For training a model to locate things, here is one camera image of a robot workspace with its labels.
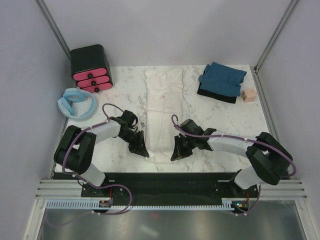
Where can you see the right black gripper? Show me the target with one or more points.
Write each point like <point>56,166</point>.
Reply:
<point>179,152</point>

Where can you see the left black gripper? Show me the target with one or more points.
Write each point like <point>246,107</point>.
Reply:
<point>139,147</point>

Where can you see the white t shirt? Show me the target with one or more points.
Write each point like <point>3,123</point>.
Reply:
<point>164,99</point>

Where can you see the black pink drawer box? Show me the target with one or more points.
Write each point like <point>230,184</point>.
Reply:
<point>90,68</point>

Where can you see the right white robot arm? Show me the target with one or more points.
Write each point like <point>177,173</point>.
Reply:
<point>269,160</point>

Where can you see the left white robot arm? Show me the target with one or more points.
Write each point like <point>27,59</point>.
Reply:
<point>76,148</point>

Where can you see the folded teal t shirt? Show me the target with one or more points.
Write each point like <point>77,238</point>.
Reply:
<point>222,80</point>

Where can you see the small pink cube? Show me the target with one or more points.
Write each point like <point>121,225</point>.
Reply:
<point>249,95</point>

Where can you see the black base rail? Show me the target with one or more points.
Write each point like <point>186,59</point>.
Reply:
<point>173,188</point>

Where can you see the white slotted cable duct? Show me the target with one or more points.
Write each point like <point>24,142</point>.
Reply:
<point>100,204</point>

